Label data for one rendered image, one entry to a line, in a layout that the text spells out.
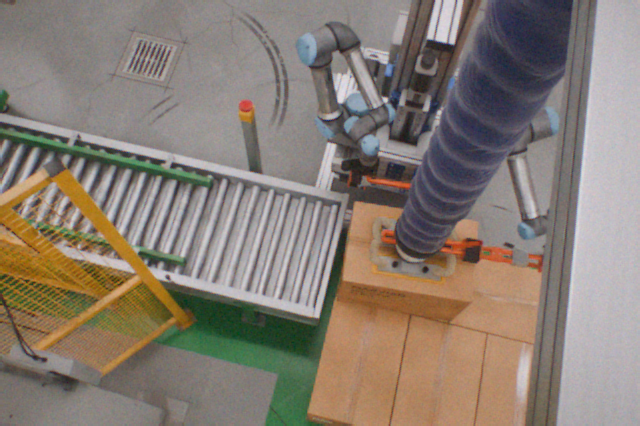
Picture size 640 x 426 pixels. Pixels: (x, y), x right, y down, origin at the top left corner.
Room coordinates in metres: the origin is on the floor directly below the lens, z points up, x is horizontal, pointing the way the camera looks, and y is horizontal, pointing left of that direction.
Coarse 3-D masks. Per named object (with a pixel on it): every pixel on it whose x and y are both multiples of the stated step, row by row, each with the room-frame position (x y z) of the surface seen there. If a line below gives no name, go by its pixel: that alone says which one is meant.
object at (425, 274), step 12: (372, 264) 0.84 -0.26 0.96; (396, 264) 0.84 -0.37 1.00; (420, 264) 0.85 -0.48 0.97; (432, 264) 0.86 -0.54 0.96; (444, 264) 0.86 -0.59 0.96; (396, 276) 0.79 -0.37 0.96; (408, 276) 0.79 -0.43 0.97; (420, 276) 0.80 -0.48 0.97; (432, 276) 0.80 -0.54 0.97; (444, 276) 0.81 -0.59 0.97
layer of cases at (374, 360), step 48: (480, 288) 0.88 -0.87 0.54; (528, 288) 0.90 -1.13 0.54; (336, 336) 0.57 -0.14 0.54; (384, 336) 0.59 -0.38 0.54; (432, 336) 0.61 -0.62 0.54; (480, 336) 0.63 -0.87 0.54; (528, 336) 0.65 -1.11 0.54; (336, 384) 0.34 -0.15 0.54; (384, 384) 0.36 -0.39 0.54; (432, 384) 0.37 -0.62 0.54; (480, 384) 0.39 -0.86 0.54; (528, 384) 0.41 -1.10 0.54
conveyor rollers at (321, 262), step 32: (0, 160) 1.41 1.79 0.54; (32, 160) 1.42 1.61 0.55; (64, 160) 1.43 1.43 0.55; (0, 192) 1.21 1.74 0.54; (192, 192) 1.30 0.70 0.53; (224, 192) 1.31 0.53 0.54; (256, 192) 1.33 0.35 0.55; (128, 224) 1.09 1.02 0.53; (160, 224) 1.10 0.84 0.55; (192, 224) 1.11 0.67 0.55; (224, 224) 1.13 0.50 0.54; (256, 256) 0.96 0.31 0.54; (288, 256) 0.97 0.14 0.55; (320, 256) 0.99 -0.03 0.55; (256, 288) 0.79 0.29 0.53
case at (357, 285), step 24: (360, 216) 1.08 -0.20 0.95; (360, 240) 0.96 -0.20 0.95; (360, 264) 0.84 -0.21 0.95; (456, 264) 0.87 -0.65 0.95; (360, 288) 0.75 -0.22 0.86; (384, 288) 0.74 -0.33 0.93; (408, 288) 0.74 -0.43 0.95; (432, 288) 0.75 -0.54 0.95; (456, 288) 0.76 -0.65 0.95; (408, 312) 0.72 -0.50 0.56; (432, 312) 0.71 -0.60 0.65; (456, 312) 0.70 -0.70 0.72
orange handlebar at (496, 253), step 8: (384, 184) 1.19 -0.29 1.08; (392, 184) 1.19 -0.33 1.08; (400, 184) 1.20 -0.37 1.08; (408, 184) 1.20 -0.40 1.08; (384, 232) 0.95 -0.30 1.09; (392, 232) 0.96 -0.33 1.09; (384, 240) 0.92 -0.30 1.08; (392, 240) 0.92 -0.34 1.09; (448, 240) 0.94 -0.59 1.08; (448, 248) 0.90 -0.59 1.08; (488, 248) 0.92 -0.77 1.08; (496, 248) 0.92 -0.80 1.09; (488, 256) 0.88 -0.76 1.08; (496, 256) 0.88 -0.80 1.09; (536, 256) 0.90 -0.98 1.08; (528, 264) 0.86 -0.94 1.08; (536, 264) 0.86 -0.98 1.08
